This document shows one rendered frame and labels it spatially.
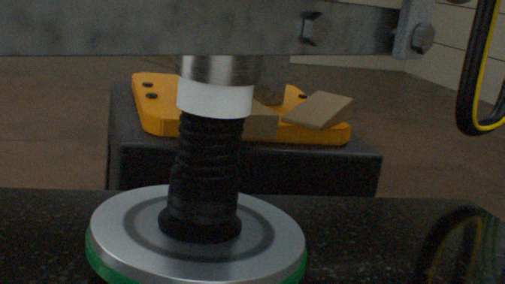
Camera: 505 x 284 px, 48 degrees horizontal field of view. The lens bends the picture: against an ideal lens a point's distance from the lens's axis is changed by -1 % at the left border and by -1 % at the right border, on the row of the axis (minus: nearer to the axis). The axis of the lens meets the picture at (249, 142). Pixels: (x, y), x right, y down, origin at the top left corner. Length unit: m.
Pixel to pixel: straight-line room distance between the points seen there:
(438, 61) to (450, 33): 0.39
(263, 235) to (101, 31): 0.29
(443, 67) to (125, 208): 7.22
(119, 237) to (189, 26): 0.22
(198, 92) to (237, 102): 0.04
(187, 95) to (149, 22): 0.13
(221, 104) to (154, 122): 0.74
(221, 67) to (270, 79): 0.95
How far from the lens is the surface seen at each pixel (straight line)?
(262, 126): 1.16
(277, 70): 1.45
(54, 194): 0.77
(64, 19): 0.37
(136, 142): 1.19
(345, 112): 1.43
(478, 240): 0.83
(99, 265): 0.53
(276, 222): 0.61
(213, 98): 0.50
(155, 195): 0.64
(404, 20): 0.62
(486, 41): 0.99
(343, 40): 0.57
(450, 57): 7.64
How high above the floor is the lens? 1.11
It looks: 17 degrees down
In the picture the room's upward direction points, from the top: 8 degrees clockwise
